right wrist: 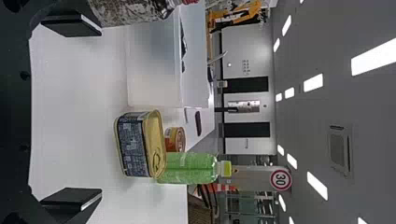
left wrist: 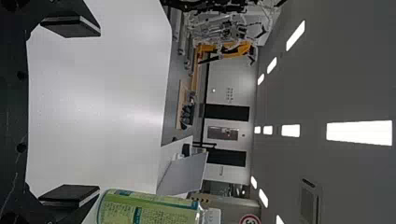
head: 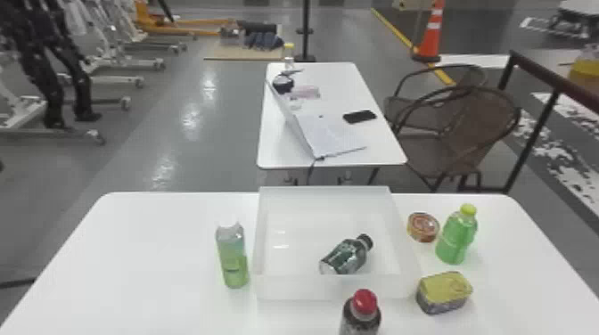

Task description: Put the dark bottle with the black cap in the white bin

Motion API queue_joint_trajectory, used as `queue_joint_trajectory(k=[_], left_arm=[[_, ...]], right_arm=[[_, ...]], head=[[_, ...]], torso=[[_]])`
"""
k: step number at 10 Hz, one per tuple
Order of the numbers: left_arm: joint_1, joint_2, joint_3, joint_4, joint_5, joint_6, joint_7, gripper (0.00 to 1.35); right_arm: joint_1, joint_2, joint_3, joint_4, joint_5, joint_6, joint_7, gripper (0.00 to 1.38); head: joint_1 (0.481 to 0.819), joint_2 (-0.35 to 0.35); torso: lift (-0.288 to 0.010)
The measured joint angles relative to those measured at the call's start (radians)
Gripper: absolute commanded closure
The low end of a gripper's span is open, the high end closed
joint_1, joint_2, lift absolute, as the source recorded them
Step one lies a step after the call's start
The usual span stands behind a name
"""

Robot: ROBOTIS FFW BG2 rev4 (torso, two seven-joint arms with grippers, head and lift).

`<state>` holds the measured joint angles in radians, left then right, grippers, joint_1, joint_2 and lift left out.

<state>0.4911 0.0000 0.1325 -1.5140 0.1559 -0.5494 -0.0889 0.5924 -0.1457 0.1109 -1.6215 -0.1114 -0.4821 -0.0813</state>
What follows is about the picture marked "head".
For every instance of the white side table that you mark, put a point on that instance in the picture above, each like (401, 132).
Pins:
(290, 140)

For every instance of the white laptop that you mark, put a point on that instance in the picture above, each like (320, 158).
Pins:
(323, 133)

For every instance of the clear box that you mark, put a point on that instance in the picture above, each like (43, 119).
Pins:
(290, 243)

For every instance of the black phone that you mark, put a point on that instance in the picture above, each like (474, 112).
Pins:
(359, 116)

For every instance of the black round device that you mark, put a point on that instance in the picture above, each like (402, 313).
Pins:
(282, 83)

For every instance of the dark green bottle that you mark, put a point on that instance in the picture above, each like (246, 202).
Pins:
(345, 256)

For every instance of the clear bottle yellow cap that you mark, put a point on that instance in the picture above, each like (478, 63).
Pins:
(289, 57)

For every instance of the green bottle white cap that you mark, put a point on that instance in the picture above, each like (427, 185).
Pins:
(231, 257)

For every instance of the orange can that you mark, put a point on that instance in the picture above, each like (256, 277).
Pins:
(422, 226)

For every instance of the brown wicker chair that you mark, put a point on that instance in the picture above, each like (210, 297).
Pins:
(449, 135)

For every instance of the dark bottle red cap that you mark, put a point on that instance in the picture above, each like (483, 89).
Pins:
(361, 315)

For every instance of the green bottle yellow cap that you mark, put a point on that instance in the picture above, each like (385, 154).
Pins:
(455, 236)

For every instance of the orange cone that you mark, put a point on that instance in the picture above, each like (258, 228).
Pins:
(430, 35)

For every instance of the yellow can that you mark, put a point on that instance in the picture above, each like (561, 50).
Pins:
(443, 291)

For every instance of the dark side table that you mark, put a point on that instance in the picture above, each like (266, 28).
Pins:
(547, 77)

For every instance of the yellow jug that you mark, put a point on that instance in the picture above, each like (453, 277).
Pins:
(586, 63)

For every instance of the black post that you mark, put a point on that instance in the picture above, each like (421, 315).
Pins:
(305, 32)

